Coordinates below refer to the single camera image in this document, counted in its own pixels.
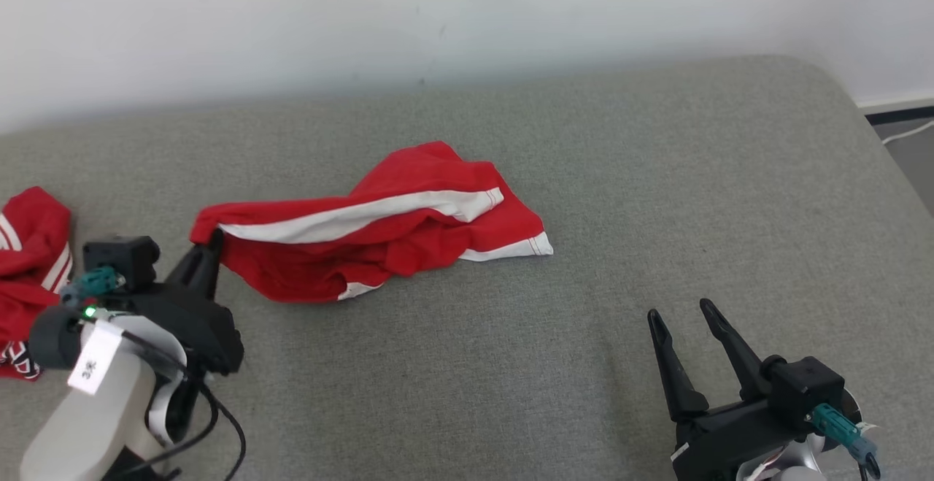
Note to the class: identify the red shorts with white trim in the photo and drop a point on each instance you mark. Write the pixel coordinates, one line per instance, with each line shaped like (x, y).
(365, 240)

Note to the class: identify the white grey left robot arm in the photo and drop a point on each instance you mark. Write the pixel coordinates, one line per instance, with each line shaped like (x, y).
(95, 422)

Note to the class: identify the white baseboard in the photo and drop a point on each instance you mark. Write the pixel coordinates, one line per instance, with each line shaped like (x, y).
(905, 103)

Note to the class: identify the white paper tag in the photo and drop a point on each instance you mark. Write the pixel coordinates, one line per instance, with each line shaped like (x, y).
(95, 357)

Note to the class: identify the teal camera connector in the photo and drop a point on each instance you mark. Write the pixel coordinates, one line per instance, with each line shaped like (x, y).
(835, 426)
(91, 284)

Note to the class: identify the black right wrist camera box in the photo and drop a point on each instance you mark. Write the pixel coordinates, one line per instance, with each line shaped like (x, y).
(803, 386)

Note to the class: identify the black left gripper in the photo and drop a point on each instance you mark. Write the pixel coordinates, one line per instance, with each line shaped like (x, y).
(197, 328)

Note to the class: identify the teal left camera connector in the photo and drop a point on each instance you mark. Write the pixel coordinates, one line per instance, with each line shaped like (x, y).
(91, 284)

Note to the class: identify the red jersey with white sleeves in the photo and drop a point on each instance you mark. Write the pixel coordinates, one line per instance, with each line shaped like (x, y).
(33, 247)

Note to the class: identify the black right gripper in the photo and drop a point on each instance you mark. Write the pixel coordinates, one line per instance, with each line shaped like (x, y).
(722, 441)

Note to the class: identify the teal right camera connector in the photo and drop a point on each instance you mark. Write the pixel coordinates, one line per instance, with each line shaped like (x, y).
(835, 426)

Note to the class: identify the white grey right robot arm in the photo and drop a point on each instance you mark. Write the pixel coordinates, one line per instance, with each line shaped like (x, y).
(795, 466)

